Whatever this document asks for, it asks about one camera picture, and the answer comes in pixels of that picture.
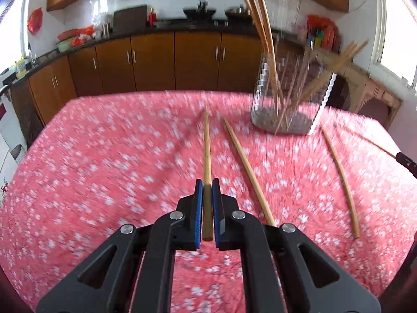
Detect wooden chopstick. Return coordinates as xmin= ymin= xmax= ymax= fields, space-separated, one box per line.
xmin=202 ymin=109 xmax=214 ymax=241
xmin=350 ymin=131 xmax=401 ymax=158
xmin=240 ymin=0 xmax=284 ymax=105
xmin=222 ymin=117 xmax=277 ymax=228
xmin=280 ymin=40 xmax=370 ymax=131
xmin=275 ymin=47 xmax=355 ymax=134
xmin=249 ymin=0 xmax=278 ymax=70
xmin=320 ymin=126 xmax=361 ymax=239

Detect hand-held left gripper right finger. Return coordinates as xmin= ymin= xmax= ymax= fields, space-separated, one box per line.
xmin=212 ymin=178 xmax=380 ymax=313

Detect red bag over bottles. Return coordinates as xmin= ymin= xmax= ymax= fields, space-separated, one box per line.
xmin=306 ymin=14 xmax=336 ymax=33

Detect chopsticks in glass holder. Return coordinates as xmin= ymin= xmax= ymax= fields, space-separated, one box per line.
xmin=270 ymin=36 xmax=403 ymax=131

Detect yellow detergent bottle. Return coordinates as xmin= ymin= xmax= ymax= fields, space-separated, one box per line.
xmin=14 ymin=59 xmax=28 ymax=79

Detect black kitchen countertop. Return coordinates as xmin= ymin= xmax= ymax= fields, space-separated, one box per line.
xmin=7 ymin=20 xmax=265 ymax=87

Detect wooden lower kitchen cabinets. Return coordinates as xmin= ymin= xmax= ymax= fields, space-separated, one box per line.
xmin=11 ymin=32 xmax=272 ymax=128

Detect green basin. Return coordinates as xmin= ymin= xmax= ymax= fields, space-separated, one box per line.
xmin=57 ymin=39 xmax=79 ymax=53

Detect white appliance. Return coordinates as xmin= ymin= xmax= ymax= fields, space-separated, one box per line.
xmin=0 ymin=102 xmax=28 ymax=184

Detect dark cutting board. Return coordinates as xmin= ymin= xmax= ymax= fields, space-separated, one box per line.
xmin=113 ymin=5 xmax=148 ymax=33

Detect coloured seasoning boxes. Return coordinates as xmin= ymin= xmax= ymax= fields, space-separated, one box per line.
xmin=308 ymin=29 xmax=325 ymax=48

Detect red floral tablecloth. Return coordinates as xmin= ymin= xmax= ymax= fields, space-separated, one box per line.
xmin=0 ymin=90 xmax=417 ymax=313

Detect clear glass holder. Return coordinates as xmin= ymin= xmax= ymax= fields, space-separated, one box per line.
xmin=250 ymin=52 xmax=337 ymax=135

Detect tall red sauce bottle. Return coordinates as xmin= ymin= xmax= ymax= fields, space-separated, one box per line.
xmin=322 ymin=27 xmax=335 ymax=51

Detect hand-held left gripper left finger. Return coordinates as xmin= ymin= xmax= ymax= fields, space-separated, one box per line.
xmin=36 ymin=179 xmax=204 ymax=313

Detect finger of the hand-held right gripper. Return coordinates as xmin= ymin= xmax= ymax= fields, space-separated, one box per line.
xmin=395 ymin=151 xmax=417 ymax=179

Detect red hanging wall bag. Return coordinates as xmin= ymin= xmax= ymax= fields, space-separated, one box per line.
xmin=27 ymin=7 xmax=44 ymax=33

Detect gas stove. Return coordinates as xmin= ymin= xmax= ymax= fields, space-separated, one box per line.
xmin=156 ymin=19 xmax=249 ymax=29

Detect black pot with lid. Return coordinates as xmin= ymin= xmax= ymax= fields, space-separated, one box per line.
xmin=224 ymin=4 xmax=253 ymax=20

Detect black wok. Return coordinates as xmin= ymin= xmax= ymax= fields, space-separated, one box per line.
xmin=183 ymin=1 xmax=217 ymax=20

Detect red plastic bag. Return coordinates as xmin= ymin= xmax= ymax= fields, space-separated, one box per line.
xmin=71 ymin=25 xmax=96 ymax=47

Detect sliding window beside sink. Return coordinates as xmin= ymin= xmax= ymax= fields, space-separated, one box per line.
xmin=0 ymin=0 xmax=32 ymax=73

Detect large bright window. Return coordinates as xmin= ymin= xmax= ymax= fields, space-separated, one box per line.
xmin=374 ymin=0 xmax=417 ymax=91

